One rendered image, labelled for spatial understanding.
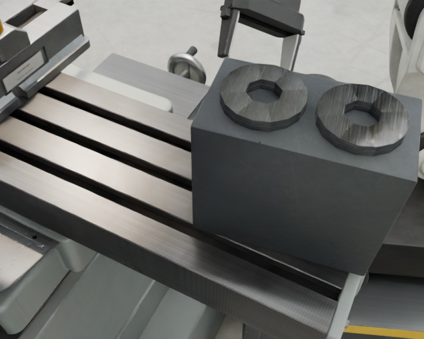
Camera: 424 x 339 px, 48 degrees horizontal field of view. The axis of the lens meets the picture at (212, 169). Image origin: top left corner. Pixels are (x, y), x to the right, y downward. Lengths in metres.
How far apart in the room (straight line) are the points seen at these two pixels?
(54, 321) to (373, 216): 0.55
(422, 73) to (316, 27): 1.78
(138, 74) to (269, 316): 0.72
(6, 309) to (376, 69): 2.06
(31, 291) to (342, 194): 0.48
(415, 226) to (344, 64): 1.42
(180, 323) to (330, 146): 0.94
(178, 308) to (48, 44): 0.80
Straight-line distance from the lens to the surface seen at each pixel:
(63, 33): 0.87
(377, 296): 1.22
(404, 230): 1.12
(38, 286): 0.78
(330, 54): 2.49
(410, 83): 0.96
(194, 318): 1.35
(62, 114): 0.79
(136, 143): 0.72
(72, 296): 0.87
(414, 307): 1.24
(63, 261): 0.80
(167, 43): 2.48
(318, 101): 0.52
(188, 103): 1.07
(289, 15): 0.69
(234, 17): 0.65
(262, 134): 0.47
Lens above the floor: 1.44
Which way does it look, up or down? 50 degrees down
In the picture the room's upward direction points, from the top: 2 degrees clockwise
